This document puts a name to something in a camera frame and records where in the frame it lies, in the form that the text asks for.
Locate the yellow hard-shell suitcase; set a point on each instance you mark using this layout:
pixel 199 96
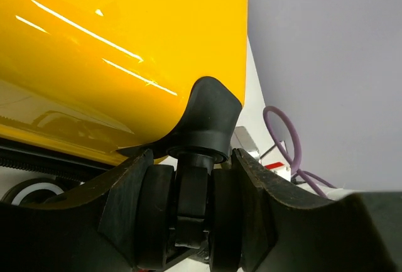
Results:
pixel 87 84

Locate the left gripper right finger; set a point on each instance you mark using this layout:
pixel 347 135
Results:
pixel 286 228

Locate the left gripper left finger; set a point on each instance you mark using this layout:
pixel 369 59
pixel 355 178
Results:
pixel 89 228

